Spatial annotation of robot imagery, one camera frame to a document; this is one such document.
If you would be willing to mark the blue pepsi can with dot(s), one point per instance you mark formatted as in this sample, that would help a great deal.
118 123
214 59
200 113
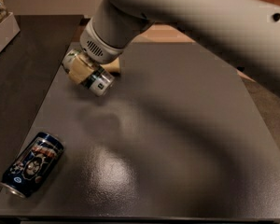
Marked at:
32 167

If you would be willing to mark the silver green 7up can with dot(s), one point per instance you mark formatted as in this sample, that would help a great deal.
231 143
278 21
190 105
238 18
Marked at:
98 82

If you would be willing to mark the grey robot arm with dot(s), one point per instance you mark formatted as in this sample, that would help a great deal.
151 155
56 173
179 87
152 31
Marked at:
243 33

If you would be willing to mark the yellow sponge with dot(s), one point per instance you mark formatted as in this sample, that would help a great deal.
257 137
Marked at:
113 67

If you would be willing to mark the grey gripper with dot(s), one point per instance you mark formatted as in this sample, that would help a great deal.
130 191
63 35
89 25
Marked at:
99 49

